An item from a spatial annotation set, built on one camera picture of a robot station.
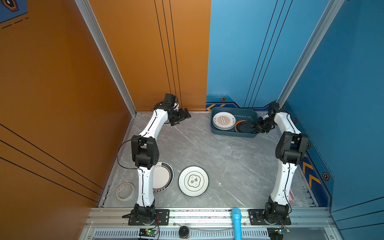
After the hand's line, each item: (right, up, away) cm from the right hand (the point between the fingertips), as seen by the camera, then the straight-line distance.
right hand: (253, 127), depth 102 cm
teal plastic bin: (-5, +10, +14) cm, 18 cm away
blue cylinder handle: (-20, -42, -31) cm, 56 cm away
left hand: (-46, +7, -6) cm, 47 cm away
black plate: (-5, 0, +2) cm, 5 cm away
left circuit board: (-63, -50, -32) cm, 86 cm away
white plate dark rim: (-59, -29, -13) cm, 67 cm away
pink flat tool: (+11, -37, -23) cm, 45 cm away
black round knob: (-45, -43, -40) cm, 74 cm away
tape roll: (-79, -35, -20) cm, 89 cm away
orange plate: (-11, 0, +5) cm, 12 cm away
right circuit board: (-1, -49, -32) cm, 59 cm away
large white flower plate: (-41, -31, -17) cm, 54 cm away
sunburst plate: (-19, +5, +10) cm, 22 cm away
